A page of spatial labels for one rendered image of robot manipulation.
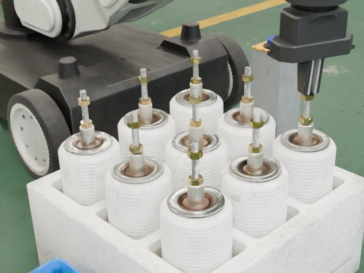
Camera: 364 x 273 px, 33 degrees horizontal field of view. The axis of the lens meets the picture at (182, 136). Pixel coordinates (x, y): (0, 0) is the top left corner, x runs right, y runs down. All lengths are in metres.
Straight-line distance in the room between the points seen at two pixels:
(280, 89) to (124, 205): 0.42
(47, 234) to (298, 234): 0.40
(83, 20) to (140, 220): 0.72
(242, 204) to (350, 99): 0.93
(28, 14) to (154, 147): 0.71
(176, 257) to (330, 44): 0.36
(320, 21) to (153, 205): 0.34
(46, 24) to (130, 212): 0.77
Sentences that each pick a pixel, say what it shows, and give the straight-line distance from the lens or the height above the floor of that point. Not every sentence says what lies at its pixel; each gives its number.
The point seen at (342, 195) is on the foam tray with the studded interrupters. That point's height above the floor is 0.18.
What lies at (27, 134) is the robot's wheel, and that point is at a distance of 1.38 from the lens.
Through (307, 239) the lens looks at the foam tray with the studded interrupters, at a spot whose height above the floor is 0.15.
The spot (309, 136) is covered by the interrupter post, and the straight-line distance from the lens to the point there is 0.96.
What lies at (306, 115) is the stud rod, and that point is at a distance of 0.95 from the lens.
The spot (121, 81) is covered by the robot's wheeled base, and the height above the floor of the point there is 0.19.
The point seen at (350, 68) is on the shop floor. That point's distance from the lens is 1.98.
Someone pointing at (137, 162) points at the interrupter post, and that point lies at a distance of 0.87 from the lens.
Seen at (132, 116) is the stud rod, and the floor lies 0.34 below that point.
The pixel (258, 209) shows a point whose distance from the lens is 0.87.
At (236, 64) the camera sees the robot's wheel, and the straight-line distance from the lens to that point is 1.56.
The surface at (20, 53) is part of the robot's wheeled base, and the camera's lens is 1.66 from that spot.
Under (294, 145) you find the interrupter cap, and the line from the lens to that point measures 0.95.
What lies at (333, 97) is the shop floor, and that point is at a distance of 1.76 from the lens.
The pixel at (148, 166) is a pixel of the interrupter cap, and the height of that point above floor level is 0.25.
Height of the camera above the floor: 0.70
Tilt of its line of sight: 27 degrees down
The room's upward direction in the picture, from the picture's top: 2 degrees counter-clockwise
